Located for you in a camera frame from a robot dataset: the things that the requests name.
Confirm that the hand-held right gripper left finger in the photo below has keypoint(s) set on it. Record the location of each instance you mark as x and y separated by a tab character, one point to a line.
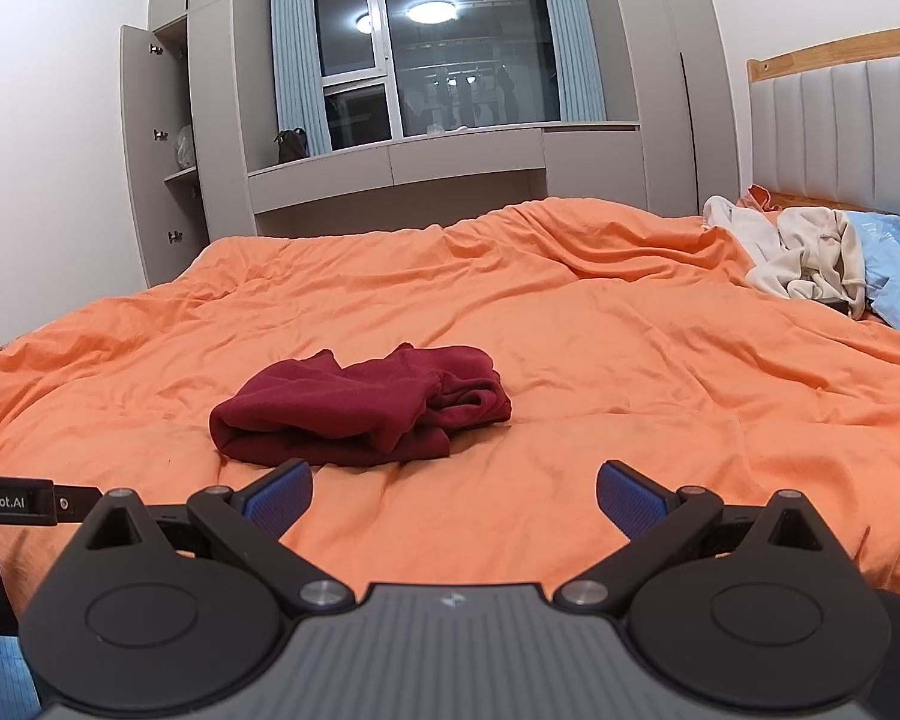
283	496

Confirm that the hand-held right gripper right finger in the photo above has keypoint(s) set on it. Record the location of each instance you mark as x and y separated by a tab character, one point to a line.
628	499

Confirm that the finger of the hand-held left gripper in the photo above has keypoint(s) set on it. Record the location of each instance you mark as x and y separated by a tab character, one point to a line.
75	502

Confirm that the dark red long-sleeve shirt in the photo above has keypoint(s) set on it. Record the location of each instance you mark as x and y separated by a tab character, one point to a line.
360	409

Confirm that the orange blanket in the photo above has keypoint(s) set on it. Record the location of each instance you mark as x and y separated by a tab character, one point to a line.
607	360

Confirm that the person's blue pants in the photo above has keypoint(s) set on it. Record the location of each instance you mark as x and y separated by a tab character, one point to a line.
0	679

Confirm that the white garment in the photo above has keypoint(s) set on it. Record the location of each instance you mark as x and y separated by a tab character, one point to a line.
735	229

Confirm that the beige garment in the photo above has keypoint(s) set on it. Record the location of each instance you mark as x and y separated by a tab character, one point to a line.
810	255

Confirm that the brown handbag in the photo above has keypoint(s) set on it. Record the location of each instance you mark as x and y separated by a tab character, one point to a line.
291	146

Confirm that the white plastic bag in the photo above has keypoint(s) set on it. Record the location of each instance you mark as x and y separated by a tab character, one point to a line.
186	150

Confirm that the grey wardrobe unit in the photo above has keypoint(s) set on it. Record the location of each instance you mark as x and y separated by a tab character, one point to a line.
465	165

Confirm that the grey padded wooden headboard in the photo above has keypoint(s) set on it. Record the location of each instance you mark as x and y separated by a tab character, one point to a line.
847	127

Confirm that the light blue curtain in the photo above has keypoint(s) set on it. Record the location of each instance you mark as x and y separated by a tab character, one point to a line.
296	52
574	37

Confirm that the window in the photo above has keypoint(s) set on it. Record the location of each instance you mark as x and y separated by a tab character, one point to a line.
457	52

